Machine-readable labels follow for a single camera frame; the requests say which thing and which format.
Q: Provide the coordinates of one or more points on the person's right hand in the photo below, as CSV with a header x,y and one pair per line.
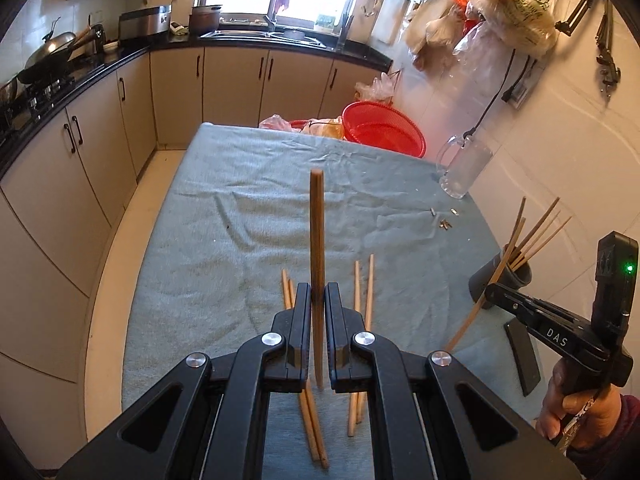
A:
x,y
598,422

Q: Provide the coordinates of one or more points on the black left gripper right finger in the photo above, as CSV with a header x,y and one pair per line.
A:
x,y
348,366

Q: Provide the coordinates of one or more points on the grey-green table cloth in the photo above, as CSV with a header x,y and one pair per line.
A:
x,y
236,216

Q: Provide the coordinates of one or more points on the black wok on stove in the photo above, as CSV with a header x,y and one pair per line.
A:
x,y
51,58

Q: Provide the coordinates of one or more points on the clear glass mug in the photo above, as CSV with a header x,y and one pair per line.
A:
x,y
459,162

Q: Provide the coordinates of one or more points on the white plastic bag hanging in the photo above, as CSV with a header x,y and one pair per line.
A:
x,y
524,25

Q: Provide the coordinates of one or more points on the black flat phone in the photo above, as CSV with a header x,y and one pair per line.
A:
x,y
524,355

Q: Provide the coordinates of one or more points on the dark brown wooden chopstick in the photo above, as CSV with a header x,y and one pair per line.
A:
x,y
316,232

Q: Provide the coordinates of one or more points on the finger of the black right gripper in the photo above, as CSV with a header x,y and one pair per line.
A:
x,y
508,299

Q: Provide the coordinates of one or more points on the small nut shells pile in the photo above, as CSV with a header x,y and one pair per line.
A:
x,y
442,218

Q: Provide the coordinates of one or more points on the black chopstick holder cup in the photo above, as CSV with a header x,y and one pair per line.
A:
x,y
513,279

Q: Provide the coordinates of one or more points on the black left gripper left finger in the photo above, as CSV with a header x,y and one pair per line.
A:
x,y
289,369

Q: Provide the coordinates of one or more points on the red plastic basket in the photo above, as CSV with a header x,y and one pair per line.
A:
x,y
382,126

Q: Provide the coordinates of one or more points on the dark cooking pot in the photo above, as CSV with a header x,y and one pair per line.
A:
x,y
204,19

